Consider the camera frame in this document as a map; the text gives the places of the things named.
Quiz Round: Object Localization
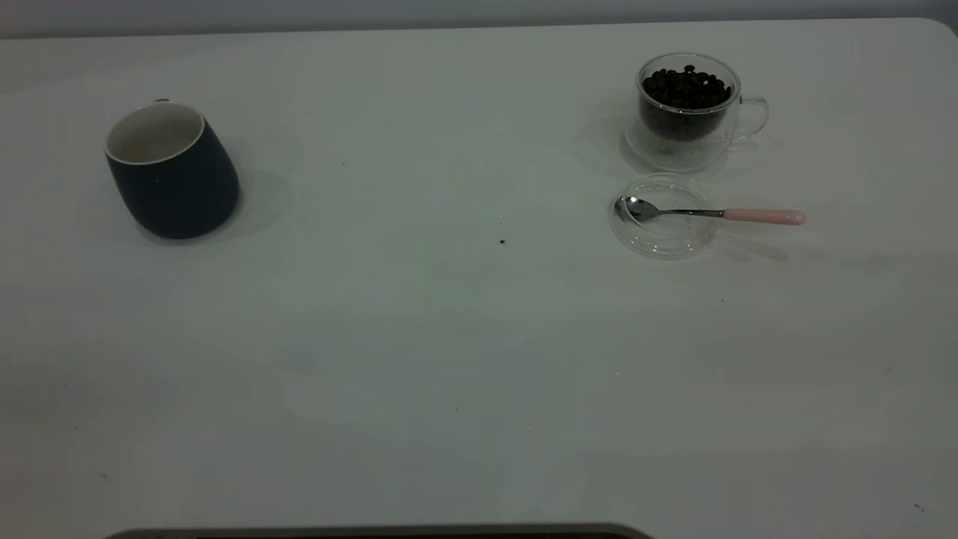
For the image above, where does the dark blue ceramic mug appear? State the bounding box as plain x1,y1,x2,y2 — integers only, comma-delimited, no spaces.
103,98,242,241

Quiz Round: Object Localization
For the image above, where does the clear round glass lid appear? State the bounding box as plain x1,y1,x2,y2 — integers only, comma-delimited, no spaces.
609,173,718,261

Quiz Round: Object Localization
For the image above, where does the clear double-wall glass cup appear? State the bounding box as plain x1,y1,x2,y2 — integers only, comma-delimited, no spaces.
623,52,770,173

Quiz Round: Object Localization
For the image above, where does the metal spoon with pink handle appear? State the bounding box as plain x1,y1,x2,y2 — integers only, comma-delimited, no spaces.
614,196,807,227

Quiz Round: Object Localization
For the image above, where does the pile of coffee beans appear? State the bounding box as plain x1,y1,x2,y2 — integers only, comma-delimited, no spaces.
641,65,733,142

